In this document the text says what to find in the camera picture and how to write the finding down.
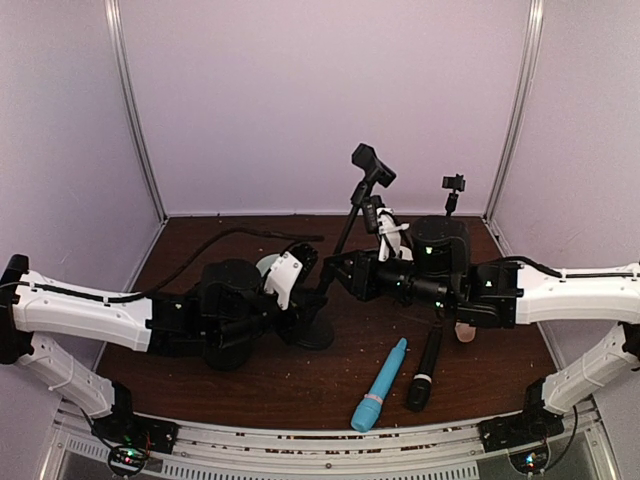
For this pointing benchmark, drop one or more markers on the aluminium frame post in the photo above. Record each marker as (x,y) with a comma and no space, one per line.
(117,36)
(529,60)

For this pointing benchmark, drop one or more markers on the left aluminium frame post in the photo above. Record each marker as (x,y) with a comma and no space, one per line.
(117,36)

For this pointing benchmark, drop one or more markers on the black handheld microphone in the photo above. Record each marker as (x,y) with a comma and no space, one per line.
(421,386)

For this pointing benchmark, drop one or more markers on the blue toy microphone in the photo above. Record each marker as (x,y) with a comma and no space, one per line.
(369,409)

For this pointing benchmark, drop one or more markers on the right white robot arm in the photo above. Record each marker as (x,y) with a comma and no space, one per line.
(504,293)

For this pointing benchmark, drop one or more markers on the white bowl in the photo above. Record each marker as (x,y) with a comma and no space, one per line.
(405,253)

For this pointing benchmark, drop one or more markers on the light teal bowl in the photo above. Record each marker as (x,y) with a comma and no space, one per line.
(265,263)

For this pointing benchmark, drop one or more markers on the thin black stand with clip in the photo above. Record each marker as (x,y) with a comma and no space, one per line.
(455,185)

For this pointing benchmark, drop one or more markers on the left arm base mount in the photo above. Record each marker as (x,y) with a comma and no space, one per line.
(131,438)

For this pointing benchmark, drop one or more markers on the short black microphone stand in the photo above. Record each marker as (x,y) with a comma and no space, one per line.
(228,359)

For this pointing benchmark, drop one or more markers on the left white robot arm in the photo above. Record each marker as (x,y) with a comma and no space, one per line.
(234,303)

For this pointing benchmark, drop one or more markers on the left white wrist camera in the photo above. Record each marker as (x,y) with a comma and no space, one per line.
(281,277)

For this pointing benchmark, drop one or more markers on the right aluminium frame post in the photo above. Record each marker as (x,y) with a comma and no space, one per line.
(529,60)

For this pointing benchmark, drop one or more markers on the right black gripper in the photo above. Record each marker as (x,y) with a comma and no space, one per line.
(360,272)

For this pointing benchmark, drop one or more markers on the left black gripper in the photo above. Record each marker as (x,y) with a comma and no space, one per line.
(298,307)

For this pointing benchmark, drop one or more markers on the tall black microphone stand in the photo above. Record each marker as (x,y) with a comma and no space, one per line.
(375,172)

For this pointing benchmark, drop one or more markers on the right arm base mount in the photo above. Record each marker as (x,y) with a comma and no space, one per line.
(526,433)

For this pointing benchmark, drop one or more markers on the front aluminium rail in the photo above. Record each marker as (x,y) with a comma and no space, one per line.
(452,450)

